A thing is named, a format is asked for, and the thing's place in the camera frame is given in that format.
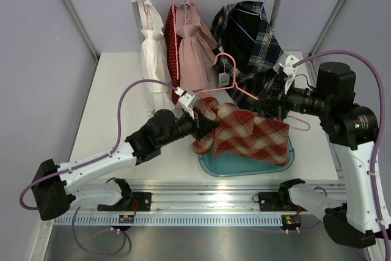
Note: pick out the pink hanger of white dress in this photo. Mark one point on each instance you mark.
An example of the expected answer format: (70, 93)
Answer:
(146, 11)

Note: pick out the pink hanger of red garment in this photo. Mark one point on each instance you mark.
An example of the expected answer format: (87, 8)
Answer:
(175, 40)

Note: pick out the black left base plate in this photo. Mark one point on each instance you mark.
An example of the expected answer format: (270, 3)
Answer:
(141, 200)

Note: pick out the white price tag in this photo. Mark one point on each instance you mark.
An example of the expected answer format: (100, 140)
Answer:
(223, 79)

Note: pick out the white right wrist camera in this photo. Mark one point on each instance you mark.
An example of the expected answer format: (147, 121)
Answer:
(284, 68)

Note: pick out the red plaid skirt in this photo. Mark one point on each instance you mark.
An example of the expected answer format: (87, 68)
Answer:
(244, 133)

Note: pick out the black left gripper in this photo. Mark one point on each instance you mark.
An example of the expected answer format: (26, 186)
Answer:
(203, 125)

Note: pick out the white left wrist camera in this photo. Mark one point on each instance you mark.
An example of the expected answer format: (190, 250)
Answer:
(188, 100)

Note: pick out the red dotted garment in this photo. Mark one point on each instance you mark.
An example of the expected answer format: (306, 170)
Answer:
(169, 38)

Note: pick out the blue wire hanger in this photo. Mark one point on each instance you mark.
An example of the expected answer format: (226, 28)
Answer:
(245, 19)

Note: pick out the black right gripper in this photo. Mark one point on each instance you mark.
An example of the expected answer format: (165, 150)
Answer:
(274, 101)

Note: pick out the aluminium mounting rail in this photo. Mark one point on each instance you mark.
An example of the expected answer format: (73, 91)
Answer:
(207, 197)

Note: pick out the white slotted cable duct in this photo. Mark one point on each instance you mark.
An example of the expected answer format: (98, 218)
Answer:
(85, 219)

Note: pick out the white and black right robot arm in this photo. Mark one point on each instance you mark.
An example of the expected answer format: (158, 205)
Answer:
(353, 130)

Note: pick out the teal plastic basin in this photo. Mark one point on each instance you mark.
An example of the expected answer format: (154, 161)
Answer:
(231, 165)

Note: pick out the navy plaid skirt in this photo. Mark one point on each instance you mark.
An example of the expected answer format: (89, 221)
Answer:
(254, 60)

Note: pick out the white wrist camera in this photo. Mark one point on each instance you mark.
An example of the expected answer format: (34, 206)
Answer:
(284, 68)
(188, 100)

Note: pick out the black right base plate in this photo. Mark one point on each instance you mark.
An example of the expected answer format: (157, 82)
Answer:
(272, 201)

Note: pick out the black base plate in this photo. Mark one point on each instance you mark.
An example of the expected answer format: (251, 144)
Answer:
(272, 201)
(141, 200)

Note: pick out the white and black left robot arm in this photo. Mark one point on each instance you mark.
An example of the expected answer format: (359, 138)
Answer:
(140, 147)

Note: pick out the blue hanger of pink dress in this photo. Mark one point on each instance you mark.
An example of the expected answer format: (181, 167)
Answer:
(190, 16)

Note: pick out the pink ruffled dress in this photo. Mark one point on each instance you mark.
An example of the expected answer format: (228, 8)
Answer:
(196, 52)

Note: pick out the white dress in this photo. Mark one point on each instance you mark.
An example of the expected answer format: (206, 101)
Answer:
(154, 60)

